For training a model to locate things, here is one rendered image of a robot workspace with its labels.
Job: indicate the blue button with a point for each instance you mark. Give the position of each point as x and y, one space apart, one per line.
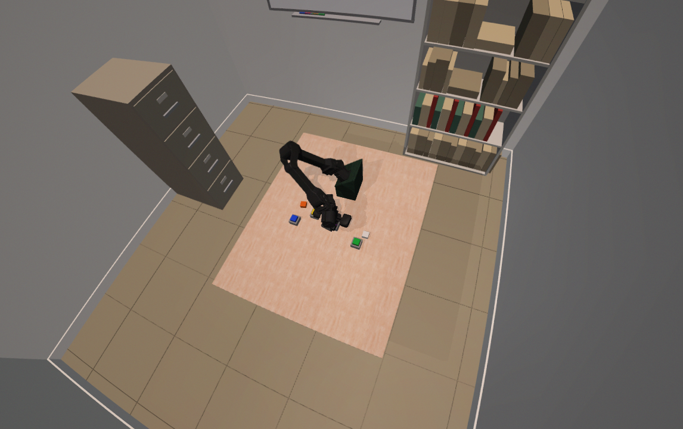
294 220

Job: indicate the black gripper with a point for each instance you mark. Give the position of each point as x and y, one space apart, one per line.
344 221

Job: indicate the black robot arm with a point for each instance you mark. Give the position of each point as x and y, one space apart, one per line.
329 166

